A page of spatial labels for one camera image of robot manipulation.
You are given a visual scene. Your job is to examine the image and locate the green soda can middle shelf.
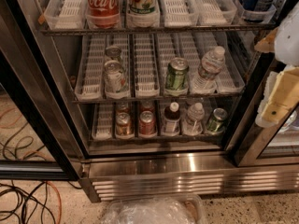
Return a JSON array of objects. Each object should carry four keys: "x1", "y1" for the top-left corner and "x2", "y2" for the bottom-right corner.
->
[{"x1": 165, "y1": 57, "x2": 189, "y2": 91}]

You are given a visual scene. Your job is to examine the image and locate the green can bottom shelf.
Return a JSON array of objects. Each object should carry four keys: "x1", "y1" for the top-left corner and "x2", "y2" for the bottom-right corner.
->
[{"x1": 206, "y1": 108, "x2": 228, "y2": 133}]

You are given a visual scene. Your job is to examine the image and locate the dark juice bottle white cap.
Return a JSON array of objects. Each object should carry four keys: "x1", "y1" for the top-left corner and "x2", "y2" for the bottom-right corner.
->
[{"x1": 164, "y1": 102, "x2": 180, "y2": 133}]

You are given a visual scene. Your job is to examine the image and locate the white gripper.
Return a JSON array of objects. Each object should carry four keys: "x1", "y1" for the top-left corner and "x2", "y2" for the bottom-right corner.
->
[{"x1": 255, "y1": 65, "x2": 299, "y2": 128}]

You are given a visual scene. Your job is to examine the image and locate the clear water bottle middle shelf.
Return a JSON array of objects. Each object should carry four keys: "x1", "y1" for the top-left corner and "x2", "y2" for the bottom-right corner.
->
[{"x1": 191, "y1": 46, "x2": 225, "y2": 93}]

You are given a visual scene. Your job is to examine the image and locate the clear water bottle bottom shelf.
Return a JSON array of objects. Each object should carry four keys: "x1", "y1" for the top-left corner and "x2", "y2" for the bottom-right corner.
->
[{"x1": 185, "y1": 103, "x2": 205, "y2": 135}]

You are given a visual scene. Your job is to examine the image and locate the silver can behind 7up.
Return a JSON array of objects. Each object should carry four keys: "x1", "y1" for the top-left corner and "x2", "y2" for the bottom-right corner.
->
[{"x1": 105, "y1": 45, "x2": 122, "y2": 63}]

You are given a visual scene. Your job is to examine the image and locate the red can bottom front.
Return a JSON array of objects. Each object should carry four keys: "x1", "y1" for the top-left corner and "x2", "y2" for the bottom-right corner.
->
[{"x1": 139, "y1": 111, "x2": 155, "y2": 135}]

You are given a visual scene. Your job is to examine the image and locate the clear tray middle shelf right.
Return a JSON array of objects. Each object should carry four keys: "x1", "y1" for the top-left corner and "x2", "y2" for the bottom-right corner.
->
[{"x1": 194, "y1": 32, "x2": 245, "y2": 94}]

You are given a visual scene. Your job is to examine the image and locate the stainless steel display fridge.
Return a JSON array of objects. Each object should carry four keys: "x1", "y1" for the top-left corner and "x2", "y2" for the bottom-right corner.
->
[{"x1": 1, "y1": 0, "x2": 298, "y2": 202}]

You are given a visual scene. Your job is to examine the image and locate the orange floor cable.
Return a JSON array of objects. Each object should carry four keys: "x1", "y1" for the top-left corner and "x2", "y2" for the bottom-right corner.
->
[{"x1": 0, "y1": 106, "x2": 63, "y2": 224}]

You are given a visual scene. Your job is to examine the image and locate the black floor cables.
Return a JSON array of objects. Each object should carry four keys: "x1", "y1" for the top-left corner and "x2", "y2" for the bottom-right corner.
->
[{"x1": 0, "y1": 121, "x2": 82, "y2": 224}]

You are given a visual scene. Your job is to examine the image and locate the clear tray top shelf left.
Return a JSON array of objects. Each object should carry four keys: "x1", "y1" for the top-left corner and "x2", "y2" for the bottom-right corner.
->
[{"x1": 44, "y1": 0, "x2": 87, "y2": 30}]

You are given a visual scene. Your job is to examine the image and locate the clear tray middle shelf left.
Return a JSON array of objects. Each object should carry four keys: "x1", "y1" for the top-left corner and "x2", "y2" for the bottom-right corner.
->
[{"x1": 75, "y1": 35, "x2": 106, "y2": 102}]

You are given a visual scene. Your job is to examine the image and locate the brown can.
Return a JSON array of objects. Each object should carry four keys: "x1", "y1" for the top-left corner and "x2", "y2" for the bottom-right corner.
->
[
  {"x1": 116, "y1": 103, "x2": 131, "y2": 114},
  {"x1": 116, "y1": 112, "x2": 133, "y2": 135}
]

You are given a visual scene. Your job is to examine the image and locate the brown can bottom rear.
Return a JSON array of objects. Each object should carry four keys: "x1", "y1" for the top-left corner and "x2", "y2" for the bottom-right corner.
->
[{"x1": 116, "y1": 103, "x2": 131, "y2": 114}]

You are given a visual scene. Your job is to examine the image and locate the clear tray middle shelf centre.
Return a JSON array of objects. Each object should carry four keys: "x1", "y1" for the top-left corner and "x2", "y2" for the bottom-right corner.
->
[{"x1": 133, "y1": 34, "x2": 160, "y2": 97}]

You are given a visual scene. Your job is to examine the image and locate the glass fridge door left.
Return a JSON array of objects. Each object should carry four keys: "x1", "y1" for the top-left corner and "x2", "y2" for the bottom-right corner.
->
[{"x1": 0, "y1": 0, "x2": 81, "y2": 180}]

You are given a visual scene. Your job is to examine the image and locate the red can bottom rear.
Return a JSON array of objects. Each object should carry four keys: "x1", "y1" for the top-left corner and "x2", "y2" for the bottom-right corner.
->
[{"x1": 139, "y1": 101, "x2": 155, "y2": 112}]

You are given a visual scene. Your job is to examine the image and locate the white 7up can front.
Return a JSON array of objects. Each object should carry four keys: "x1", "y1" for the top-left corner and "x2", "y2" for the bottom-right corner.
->
[{"x1": 104, "y1": 60, "x2": 127, "y2": 93}]

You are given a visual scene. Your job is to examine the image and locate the brown can bottom front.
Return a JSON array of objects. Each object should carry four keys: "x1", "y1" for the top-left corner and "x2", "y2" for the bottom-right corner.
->
[{"x1": 116, "y1": 112, "x2": 133, "y2": 135}]

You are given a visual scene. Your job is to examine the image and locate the red Coca-Cola can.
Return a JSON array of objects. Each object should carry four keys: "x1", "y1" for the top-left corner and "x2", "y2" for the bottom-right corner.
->
[{"x1": 87, "y1": 0, "x2": 120, "y2": 28}]

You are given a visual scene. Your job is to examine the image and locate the clear plastic bin with bag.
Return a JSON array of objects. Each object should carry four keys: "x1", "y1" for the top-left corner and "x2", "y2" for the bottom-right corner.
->
[{"x1": 100, "y1": 194, "x2": 208, "y2": 224}]

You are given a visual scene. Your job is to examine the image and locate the clear tray top shelf centre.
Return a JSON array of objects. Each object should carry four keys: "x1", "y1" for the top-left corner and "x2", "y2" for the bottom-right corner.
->
[{"x1": 160, "y1": 0, "x2": 198, "y2": 28}]

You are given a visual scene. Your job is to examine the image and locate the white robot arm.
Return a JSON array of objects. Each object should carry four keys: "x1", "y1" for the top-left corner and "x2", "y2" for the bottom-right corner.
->
[{"x1": 254, "y1": 2, "x2": 299, "y2": 128}]

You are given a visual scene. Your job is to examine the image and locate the clear tray top shelf right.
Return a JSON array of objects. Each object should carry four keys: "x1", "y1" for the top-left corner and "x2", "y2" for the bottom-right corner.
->
[{"x1": 195, "y1": 0, "x2": 237, "y2": 25}]

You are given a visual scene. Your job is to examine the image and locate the clear water bottle shelf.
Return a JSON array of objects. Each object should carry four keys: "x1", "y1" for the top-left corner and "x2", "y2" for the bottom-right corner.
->
[
  {"x1": 191, "y1": 46, "x2": 225, "y2": 93},
  {"x1": 185, "y1": 103, "x2": 205, "y2": 135}
]

